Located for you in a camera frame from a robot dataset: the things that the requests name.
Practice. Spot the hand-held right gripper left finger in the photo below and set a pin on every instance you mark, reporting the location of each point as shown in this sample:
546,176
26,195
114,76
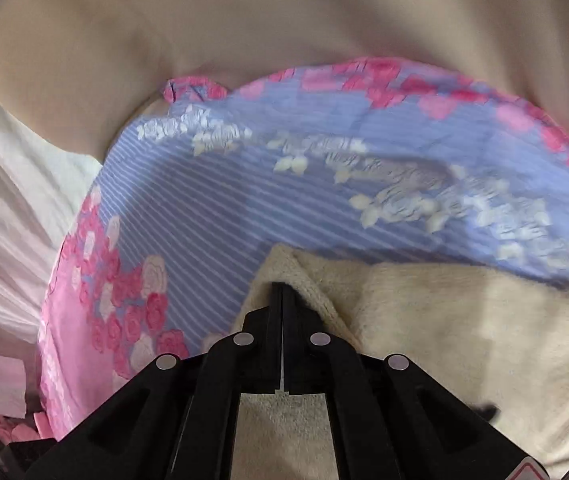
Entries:
263,342

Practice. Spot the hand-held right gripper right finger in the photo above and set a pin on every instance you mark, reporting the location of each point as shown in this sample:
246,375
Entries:
298,352

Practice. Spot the cream knitted sweater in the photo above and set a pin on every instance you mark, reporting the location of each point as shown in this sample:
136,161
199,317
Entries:
439,320

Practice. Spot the pink blue floral blanket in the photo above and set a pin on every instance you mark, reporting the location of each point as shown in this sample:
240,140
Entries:
189,220

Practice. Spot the white satin curtain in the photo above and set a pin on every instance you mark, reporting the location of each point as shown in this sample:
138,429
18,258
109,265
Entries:
9,200

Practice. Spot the beige cloth sheet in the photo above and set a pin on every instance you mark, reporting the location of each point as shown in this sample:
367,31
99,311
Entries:
264,20

